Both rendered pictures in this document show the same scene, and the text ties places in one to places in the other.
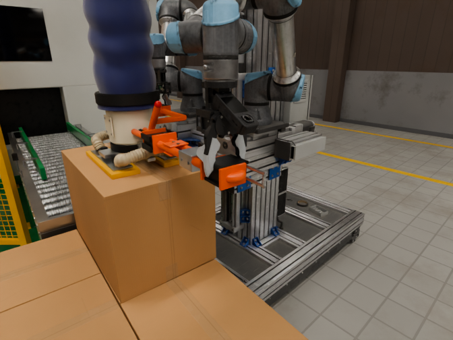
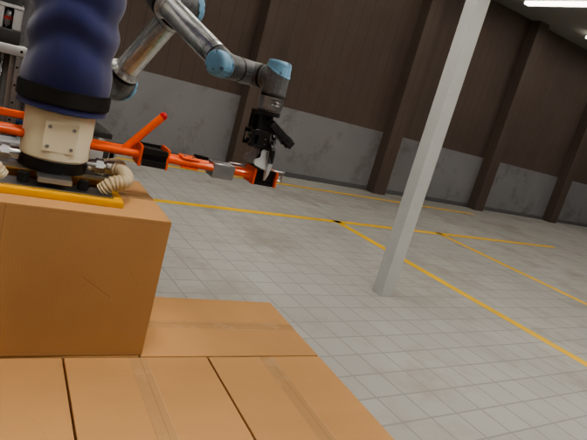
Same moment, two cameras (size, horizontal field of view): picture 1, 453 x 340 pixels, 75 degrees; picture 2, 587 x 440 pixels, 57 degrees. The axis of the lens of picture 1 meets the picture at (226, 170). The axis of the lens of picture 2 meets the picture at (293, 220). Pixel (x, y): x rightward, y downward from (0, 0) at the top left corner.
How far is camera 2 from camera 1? 1.70 m
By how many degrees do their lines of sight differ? 79
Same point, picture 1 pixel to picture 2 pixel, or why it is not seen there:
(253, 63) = not seen: hidden behind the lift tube
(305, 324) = not seen: hidden behind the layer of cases
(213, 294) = (170, 312)
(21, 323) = (117, 420)
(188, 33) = (238, 66)
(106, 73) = (100, 70)
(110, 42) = (112, 32)
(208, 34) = (284, 84)
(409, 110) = not seen: outside the picture
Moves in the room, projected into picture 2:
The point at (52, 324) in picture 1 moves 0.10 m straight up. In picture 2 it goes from (138, 398) to (146, 362)
